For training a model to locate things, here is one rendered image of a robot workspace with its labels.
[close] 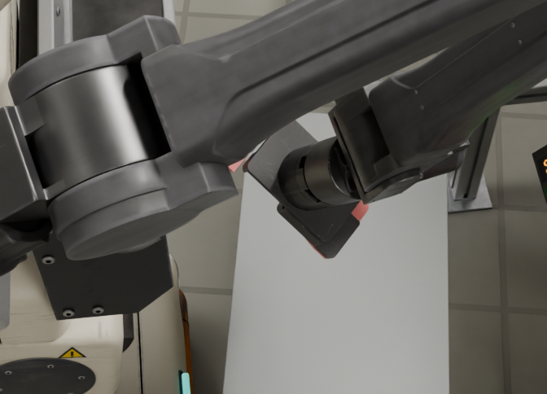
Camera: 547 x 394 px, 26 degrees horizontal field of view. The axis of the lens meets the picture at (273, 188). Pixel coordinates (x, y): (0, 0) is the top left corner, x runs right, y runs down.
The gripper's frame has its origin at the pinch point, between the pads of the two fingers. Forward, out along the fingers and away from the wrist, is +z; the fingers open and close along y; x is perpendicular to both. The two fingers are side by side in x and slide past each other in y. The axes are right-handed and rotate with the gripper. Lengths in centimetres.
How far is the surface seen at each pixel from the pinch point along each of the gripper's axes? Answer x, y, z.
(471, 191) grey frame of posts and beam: -50, -45, 71
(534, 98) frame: -58, -35, 48
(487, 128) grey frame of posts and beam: -52, -34, 56
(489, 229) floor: -47, -51, 71
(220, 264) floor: -14, -21, 85
